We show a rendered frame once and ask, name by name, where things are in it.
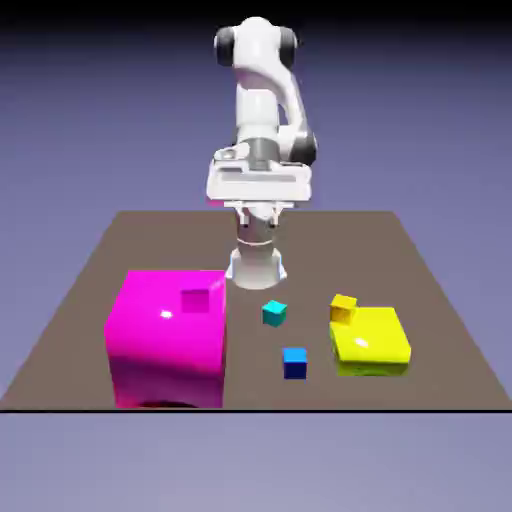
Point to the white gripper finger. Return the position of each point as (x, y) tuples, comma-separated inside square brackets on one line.
[(244, 218), (273, 218)]

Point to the small teal cube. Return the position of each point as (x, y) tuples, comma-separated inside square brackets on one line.
[(274, 312)]

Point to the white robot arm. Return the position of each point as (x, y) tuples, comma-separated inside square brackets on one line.
[(256, 120)]

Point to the small magenta cube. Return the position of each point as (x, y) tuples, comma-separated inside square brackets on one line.
[(195, 300)]

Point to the large yellow box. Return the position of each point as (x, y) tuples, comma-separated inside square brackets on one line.
[(370, 344)]

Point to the large magenta box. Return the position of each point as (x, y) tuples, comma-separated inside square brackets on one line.
[(168, 340)]

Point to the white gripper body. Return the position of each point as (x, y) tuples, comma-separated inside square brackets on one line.
[(258, 186)]

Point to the small yellow cube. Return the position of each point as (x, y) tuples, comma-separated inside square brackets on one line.
[(343, 308)]

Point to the small blue cube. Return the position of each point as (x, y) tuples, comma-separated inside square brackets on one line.
[(294, 362)]

